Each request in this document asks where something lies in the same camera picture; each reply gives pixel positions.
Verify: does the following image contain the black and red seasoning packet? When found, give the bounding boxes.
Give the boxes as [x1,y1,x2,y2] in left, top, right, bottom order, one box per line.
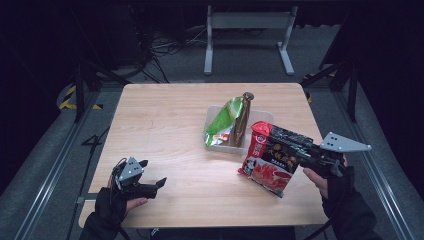
[237,120,314,198]

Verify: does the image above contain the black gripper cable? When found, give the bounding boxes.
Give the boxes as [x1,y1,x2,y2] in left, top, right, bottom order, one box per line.
[110,157,128,188]

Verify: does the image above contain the translucent plastic container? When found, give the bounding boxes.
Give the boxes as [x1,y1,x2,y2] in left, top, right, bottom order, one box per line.
[203,104,275,156]

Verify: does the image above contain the black floor cables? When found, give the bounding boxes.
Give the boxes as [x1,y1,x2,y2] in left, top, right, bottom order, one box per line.
[131,24,209,84]

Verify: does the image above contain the green snack packet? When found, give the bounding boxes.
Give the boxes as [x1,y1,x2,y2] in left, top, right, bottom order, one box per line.
[203,96,245,148]

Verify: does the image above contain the yellow and black floor tape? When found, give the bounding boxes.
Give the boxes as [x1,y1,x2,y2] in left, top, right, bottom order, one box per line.
[58,84,104,111]

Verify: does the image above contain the white metal stand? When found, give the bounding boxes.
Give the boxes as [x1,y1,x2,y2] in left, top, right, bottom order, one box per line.
[203,4,299,76]

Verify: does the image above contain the gold brown foil packet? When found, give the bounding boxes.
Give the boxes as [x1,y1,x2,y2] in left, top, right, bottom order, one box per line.
[232,91,255,148]

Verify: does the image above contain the person's left hand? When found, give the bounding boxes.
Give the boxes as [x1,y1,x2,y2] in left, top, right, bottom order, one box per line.
[95,173,149,225]

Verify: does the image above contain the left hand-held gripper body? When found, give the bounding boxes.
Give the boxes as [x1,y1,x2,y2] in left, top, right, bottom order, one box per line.
[113,156,158,201]

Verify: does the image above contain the black metal stand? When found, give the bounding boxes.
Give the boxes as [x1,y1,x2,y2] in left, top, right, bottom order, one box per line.
[300,59,360,123]
[70,59,132,124]

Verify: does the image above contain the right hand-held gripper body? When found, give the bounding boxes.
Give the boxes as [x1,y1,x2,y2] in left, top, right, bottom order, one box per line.
[299,131,373,179]

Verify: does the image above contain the person's right hand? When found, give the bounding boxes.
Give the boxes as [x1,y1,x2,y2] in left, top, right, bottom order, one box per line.
[302,155,356,202]

